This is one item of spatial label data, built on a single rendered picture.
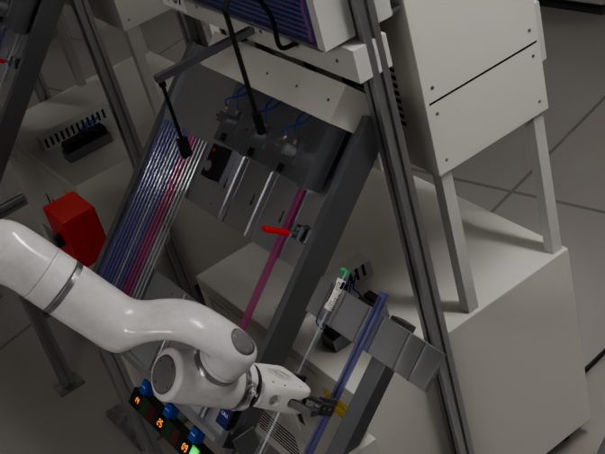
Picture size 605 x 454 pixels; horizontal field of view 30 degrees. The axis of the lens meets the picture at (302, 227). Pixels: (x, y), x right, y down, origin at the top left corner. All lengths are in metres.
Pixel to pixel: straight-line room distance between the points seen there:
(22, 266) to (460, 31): 1.03
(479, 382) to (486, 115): 0.66
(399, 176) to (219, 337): 0.66
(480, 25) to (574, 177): 1.85
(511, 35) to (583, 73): 2.39
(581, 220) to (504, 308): 1.28
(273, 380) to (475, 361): 0.90
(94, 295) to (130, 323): 0.07
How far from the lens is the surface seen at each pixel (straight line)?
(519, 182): 4.12
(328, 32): 2.05
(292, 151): 2.20
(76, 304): 1.70
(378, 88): 2.12
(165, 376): 1.75
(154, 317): 1.71
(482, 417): 2.76
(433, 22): 2.22
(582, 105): 4.53
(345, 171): 2.18
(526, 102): 2.46
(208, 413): 2.34
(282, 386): 1.84
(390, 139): 2.17
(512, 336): 2.71
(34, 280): 1.70
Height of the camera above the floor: 2.25
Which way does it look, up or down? 33 degrees down
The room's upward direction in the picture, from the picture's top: 16 degrees counter-clockwise
